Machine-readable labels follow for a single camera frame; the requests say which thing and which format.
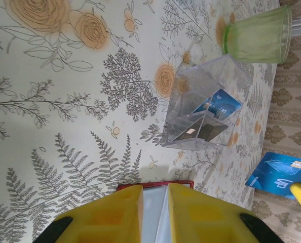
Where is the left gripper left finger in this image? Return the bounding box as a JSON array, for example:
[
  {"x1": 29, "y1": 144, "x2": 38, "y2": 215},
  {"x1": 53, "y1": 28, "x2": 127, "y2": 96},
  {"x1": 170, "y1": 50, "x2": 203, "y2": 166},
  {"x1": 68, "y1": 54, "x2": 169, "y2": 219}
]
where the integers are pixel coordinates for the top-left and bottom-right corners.
[{"x1": 32, "y1": 185, "x2": 144, "y2": 243}]

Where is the floral patterned tablecloth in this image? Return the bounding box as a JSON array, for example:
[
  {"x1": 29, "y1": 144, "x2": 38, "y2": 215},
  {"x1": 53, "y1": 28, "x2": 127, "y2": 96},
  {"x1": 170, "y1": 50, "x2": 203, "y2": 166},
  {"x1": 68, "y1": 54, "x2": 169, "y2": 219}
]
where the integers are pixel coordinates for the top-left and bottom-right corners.
[{"x1": 0, "y1": 0, "x2": 293, "y2": 243}]

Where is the clear plastic box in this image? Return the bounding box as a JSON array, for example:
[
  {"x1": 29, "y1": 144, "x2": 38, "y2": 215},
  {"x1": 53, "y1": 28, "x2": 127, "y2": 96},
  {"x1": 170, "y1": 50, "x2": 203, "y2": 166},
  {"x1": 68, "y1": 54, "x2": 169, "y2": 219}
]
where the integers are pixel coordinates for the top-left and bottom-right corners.
[{"x1": 162, "y1": 54, "x2": 252, "y2": 151}]

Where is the dark grey card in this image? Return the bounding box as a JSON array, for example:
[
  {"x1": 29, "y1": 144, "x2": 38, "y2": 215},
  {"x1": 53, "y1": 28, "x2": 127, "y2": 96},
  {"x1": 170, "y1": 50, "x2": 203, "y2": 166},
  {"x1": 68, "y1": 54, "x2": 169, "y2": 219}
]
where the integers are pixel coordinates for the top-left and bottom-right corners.
[{"x1": 173, "y1": 120, "x2": 229, "y2": 142}]

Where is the green plastic cup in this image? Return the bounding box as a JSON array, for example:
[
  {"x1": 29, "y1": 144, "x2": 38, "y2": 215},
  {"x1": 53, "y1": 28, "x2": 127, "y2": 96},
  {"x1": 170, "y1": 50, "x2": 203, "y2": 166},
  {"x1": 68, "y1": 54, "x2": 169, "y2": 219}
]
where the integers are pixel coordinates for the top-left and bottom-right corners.
[{"x1": 221, "y1": 5, "x2": 292, "y2": 64}]

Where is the red leather card holder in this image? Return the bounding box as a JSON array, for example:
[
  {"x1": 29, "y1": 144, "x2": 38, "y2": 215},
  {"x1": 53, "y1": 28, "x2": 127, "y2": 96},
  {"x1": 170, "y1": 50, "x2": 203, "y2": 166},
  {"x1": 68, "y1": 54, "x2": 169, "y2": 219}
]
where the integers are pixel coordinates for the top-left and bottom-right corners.
[{"x1": 117, "y1": 180, "x2": 194, "y2": 243}]

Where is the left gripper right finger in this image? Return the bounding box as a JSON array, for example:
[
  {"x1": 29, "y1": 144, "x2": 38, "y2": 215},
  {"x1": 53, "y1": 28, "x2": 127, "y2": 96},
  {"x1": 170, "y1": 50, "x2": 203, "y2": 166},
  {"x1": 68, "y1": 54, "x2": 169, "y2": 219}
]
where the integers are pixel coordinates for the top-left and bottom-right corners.
[{"x1": 168, "y1": 184, "x2": 285, "y2": 243}]

